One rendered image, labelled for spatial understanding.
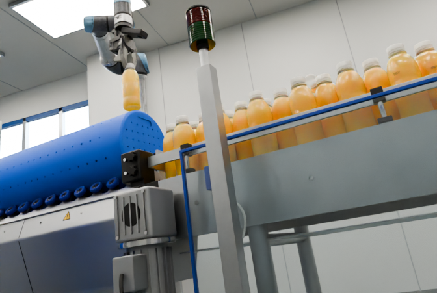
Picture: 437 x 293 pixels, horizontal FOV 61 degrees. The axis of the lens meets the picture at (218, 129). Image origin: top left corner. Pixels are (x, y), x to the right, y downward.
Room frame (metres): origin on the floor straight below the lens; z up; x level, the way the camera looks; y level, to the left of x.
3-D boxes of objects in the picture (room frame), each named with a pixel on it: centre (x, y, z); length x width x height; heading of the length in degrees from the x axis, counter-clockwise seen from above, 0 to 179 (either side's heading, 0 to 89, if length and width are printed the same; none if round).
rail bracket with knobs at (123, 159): (1.07, 0.25, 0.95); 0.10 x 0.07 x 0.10; 155
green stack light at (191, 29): (0.78, 0.01, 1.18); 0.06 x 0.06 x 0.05
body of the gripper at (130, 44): (1.33, 0.34, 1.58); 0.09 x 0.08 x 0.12; 65
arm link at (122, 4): (1.34, 0.34, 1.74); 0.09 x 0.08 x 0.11; 9
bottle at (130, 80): (1.32, 0.32, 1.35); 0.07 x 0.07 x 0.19
